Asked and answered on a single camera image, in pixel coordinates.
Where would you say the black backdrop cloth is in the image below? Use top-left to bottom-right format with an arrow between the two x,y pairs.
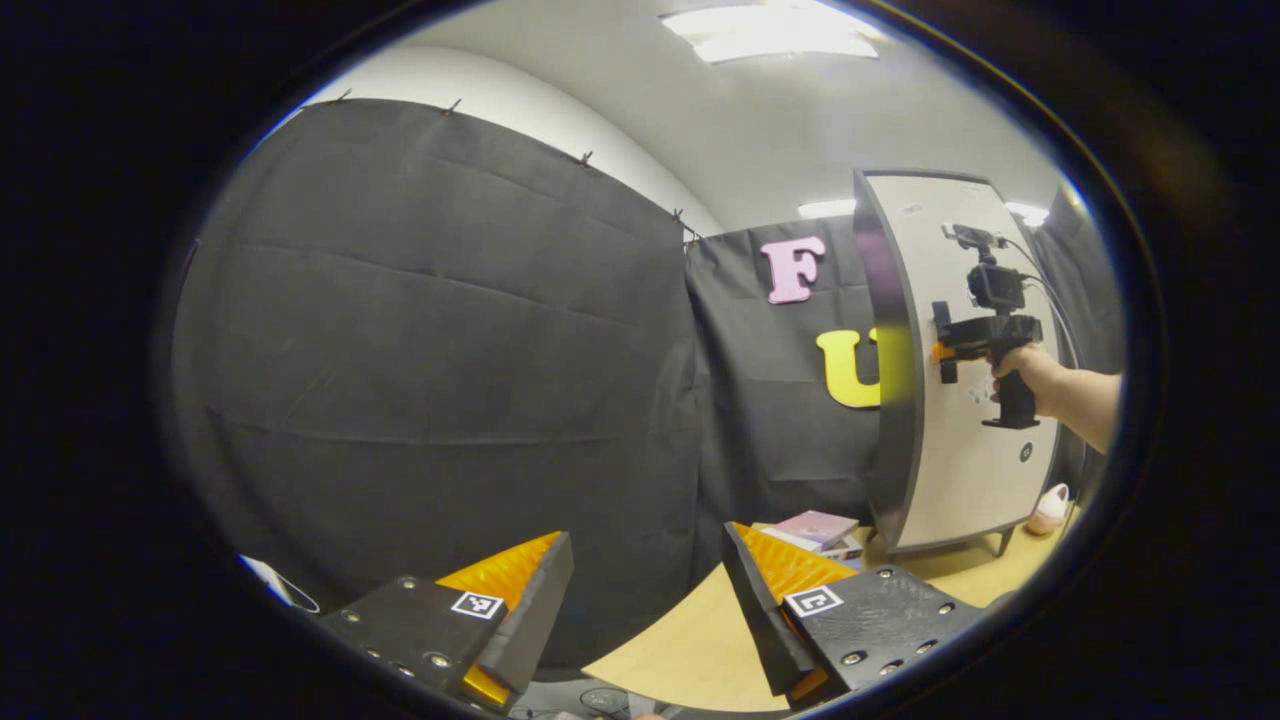
165,95 -> 1126,671

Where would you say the light grey cabinet door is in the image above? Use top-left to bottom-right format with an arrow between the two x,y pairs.
863,172 -> 1063,551

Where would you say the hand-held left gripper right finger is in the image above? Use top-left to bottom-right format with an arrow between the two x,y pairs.
722,522 -> 986,711

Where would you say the large ceiling light panel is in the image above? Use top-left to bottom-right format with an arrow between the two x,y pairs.
660,0 -> 886,64

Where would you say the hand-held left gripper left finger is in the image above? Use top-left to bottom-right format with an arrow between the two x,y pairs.
320,531 -> 576,713

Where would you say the black cable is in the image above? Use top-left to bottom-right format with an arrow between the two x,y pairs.
1000,237 -> 1083,373

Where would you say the pink plush toy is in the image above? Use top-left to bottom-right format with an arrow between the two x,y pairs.
1027,484 -> 1071,537

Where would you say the dark grey cabinet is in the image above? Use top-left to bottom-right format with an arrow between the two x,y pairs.
852,168 -> 1067,559

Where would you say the pink book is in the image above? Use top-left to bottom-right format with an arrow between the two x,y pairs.
765,510 -> 861,551

